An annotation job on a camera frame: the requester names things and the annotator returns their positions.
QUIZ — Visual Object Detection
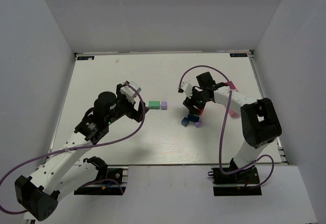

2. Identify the green rectangular block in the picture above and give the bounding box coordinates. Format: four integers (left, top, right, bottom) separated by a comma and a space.
148, 101, 160, 109

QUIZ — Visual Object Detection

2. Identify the purple cube block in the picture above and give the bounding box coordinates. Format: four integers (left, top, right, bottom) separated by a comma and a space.
161, 101, 168, 110

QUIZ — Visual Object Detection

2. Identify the pink plastic box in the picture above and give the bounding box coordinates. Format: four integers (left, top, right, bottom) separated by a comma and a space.
224, 80, 240, 119

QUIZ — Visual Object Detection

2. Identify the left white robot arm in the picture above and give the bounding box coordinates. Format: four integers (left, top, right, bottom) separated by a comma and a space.
14, 82, 149, 221

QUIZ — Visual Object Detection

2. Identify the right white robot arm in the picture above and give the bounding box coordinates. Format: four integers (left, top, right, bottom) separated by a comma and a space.
178, 72, 282, 175

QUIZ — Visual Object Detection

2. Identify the blue rectangular block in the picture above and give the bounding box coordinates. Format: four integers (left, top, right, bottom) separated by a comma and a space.
187, 114, 200, 122

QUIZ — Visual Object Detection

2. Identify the blue cube block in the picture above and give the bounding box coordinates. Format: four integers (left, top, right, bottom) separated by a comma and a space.
181, 117, 189, 127

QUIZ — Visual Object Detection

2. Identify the small purple block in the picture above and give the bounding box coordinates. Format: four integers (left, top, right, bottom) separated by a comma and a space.
195, 121, 202, 128

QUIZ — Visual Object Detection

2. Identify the right blue table label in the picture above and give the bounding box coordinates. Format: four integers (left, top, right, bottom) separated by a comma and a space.
230, 53, 248, 58

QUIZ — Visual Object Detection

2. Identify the blue table label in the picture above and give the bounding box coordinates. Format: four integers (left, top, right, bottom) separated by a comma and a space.
230, 53, 248, 58
77, 56, 95, 61

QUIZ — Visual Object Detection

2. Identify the left blue table label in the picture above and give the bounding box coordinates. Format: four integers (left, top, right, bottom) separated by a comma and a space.
77, 56, 95, 61

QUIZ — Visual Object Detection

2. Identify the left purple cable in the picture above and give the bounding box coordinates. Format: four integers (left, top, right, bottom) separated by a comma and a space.
0, 82, 146, 214

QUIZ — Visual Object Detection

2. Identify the purple cable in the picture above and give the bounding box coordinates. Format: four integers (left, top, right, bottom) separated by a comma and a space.
0, 82, 146, 214
177, 65, 275, 190

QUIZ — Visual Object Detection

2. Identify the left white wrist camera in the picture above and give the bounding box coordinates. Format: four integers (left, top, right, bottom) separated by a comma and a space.
120, 81, 141, 104

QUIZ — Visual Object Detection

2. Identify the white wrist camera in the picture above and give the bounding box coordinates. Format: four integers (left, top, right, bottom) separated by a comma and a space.
120, 81, 141, 104
178, 81, 193, 99

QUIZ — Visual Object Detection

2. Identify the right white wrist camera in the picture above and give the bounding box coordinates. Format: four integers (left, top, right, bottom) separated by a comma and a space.
178, 81, 193, 99

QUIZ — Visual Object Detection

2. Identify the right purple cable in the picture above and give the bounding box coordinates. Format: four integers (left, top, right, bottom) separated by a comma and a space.
177, 65, 275, 190

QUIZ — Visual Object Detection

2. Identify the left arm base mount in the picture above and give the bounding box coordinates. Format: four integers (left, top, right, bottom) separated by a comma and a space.
73, 166, 128, 196

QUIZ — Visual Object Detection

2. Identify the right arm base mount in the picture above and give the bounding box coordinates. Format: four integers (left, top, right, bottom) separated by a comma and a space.
207, 166, 262, 197

